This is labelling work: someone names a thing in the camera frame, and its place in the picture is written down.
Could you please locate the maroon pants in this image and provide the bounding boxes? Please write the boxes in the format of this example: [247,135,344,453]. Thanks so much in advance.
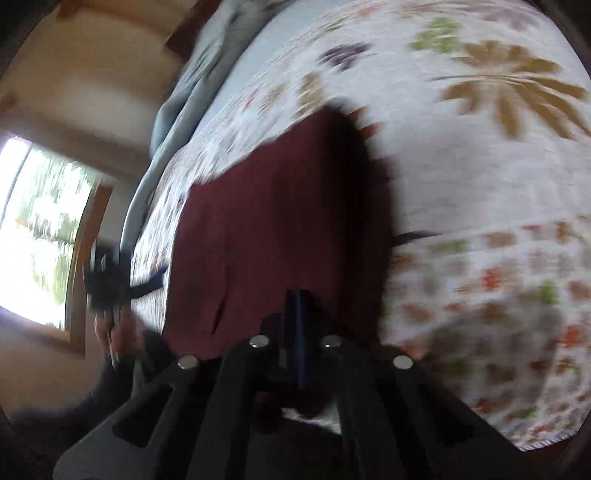
[163,106,393,359]

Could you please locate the left hand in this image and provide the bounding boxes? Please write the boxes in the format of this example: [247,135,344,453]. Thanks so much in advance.
[94,306,145,370]

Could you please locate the floral white quilt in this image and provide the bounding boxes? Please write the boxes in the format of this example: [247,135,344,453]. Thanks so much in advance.
[131,1,590,450]

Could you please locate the light blue comforter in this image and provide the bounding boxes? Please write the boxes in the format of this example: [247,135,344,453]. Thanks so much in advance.
[120,1,290,250]

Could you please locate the window with wooden frame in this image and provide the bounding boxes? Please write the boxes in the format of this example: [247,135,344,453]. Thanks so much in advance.
[1,133,114,354]

